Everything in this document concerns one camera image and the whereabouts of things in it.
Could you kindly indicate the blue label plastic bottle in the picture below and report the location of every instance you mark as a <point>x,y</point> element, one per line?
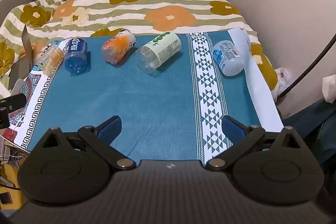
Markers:
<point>75,54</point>

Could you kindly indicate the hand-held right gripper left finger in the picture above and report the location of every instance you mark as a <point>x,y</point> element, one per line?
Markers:
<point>111,129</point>

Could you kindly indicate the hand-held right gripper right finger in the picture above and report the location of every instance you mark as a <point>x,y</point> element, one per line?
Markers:
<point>232,130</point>

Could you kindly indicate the pale blue label plastic cup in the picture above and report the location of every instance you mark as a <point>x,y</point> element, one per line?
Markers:
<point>229,58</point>

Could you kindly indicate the clear plastic bag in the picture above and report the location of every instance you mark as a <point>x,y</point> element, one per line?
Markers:
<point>282,79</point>

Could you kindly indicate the teal patterned tablecloth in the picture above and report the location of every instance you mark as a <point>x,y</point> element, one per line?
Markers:
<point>144,100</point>

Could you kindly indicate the floral striped blanket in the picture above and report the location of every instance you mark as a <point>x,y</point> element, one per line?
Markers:
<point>168,3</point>

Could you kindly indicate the orange label plastic cup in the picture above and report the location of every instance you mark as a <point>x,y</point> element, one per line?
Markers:
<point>119,47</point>

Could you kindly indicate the clear cup with green label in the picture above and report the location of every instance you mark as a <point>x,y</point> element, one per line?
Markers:
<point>160,52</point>

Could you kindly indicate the yellow box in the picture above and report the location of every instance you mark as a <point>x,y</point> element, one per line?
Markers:
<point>9,187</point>

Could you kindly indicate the dark blue cloth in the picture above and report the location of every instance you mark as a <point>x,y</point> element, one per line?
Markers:
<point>311,132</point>

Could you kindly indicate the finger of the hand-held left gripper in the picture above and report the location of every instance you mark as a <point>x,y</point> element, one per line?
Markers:
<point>14,103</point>

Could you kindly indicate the white tissue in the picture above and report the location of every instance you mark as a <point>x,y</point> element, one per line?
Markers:
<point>329,88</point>

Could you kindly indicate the grey laptop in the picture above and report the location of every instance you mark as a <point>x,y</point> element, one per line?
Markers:
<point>26,53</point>

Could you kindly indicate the clear cup with yellow label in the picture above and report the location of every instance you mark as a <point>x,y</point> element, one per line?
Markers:
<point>50,57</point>

